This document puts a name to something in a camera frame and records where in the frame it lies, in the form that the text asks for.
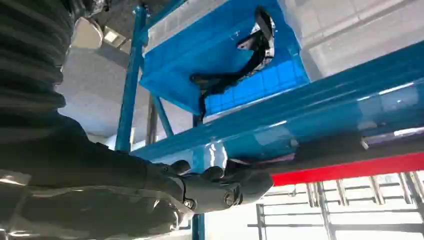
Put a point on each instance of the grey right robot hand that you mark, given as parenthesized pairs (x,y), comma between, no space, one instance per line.
(99,192)

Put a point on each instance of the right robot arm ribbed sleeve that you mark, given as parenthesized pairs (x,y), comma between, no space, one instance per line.
(30,66)

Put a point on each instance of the round white ceiling lamp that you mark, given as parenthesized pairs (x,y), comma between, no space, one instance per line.
(86,34)

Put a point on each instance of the blue plastic crate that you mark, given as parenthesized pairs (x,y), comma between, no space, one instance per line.
(198,56)

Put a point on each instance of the grey metal railing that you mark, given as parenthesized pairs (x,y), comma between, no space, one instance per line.
(331,205)

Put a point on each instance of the red metal bar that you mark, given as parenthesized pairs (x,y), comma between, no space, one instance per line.
(348,169)

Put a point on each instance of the blue metal rack frame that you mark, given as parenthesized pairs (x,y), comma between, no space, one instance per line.
(314,112)

